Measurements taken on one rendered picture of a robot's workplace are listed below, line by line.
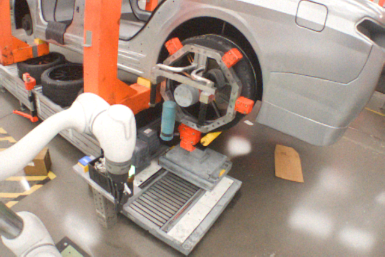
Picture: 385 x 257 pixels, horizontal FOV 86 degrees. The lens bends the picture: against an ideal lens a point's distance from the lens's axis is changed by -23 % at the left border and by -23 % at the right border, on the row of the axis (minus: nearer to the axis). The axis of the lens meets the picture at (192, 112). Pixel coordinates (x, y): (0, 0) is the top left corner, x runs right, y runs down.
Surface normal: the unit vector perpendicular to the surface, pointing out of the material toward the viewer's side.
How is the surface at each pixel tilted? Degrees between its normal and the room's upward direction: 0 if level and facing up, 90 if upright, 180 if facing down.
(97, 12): 90
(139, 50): 90
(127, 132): 84
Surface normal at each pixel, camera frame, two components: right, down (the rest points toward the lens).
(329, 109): -0.45, 0.37
